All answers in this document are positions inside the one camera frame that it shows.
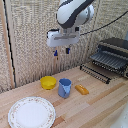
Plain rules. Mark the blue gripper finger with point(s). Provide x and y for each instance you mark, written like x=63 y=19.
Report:
x=55 y=53
x=67 y=50

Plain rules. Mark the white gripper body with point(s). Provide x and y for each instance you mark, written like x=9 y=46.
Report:
x=62 y=37

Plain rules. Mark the yellow bowl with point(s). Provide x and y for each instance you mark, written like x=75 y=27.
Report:
x=48 y=82

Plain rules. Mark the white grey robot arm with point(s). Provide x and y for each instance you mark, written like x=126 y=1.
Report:
x=71 y=13

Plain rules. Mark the blue cup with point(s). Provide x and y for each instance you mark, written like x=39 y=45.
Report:
x=64 y=88

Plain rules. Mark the orange yellow bread piece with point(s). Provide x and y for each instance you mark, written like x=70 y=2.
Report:
x=81 y=89

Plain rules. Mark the black toaster oven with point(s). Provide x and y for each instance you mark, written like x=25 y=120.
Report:
x=111 y=55

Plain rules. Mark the white floral rim plate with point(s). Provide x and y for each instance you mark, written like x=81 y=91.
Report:
x=31 y=112

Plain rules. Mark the wooden wall post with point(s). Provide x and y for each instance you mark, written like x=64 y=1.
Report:
x=7 y=43

